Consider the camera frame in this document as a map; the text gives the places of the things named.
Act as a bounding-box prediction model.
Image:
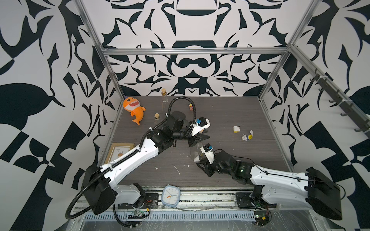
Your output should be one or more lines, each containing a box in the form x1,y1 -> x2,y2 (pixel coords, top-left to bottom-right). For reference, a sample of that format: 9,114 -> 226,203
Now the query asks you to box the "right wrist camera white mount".
199,143 -> 214,164

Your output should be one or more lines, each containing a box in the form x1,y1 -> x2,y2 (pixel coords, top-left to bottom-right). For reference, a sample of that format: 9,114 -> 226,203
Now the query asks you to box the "tall clear bottle yellow label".
190,139 -> 208,161

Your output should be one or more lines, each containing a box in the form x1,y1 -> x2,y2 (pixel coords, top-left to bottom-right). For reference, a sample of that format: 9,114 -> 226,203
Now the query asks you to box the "white slotted cable duct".
83,209 -> 256,222

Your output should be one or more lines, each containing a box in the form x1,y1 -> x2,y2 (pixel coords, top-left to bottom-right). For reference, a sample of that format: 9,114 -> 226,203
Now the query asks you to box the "light blue alarm clock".
161,185 -> 181,208

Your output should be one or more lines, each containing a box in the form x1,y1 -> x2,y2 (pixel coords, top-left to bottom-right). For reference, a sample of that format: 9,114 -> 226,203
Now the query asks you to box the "black wall hook rack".
310,68 -> 370,139

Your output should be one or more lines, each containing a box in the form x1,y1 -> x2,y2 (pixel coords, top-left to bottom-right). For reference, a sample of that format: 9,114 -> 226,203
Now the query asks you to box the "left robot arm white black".
82,111 -> 211,214

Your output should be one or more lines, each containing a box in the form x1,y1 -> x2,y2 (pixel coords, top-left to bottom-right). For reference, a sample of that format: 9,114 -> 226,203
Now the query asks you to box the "green circuit board right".
253,210 -> 271,227

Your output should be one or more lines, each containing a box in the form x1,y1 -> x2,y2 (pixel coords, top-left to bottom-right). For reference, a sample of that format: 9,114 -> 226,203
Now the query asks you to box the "orange shark plush toy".
123,97 -> 146,125

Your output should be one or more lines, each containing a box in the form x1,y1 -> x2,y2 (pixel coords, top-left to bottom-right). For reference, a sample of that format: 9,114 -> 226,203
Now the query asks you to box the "circuit board with wires left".
127,208 -> 150,220

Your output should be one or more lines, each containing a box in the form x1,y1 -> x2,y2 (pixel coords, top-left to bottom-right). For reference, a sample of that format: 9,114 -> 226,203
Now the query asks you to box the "wooden picture frame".
105,143 -> 135,164

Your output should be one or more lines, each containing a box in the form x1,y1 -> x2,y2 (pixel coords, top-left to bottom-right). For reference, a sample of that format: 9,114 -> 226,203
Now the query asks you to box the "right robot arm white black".
194,150 -> 343,220

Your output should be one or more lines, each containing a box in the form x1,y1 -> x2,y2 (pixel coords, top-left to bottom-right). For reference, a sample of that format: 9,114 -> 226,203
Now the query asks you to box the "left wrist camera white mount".
191,117 -> 211,136

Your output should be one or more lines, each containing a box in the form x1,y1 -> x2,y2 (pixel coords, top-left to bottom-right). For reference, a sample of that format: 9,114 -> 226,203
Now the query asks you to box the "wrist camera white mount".
191,117 -> 211,136
199,143 -> 214,164

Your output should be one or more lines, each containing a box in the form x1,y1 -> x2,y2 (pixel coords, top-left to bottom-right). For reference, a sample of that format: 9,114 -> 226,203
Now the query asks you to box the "clear glass bottle with cork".
161,88 -> 169,115

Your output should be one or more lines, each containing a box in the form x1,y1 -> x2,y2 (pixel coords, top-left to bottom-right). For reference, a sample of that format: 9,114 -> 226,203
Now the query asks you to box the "small clear bottle with cork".
154,113 -> 161,126

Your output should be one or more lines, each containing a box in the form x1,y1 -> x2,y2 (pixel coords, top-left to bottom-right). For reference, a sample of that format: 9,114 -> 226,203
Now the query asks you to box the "black corrugated cable hose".
65,96 -> 197,220

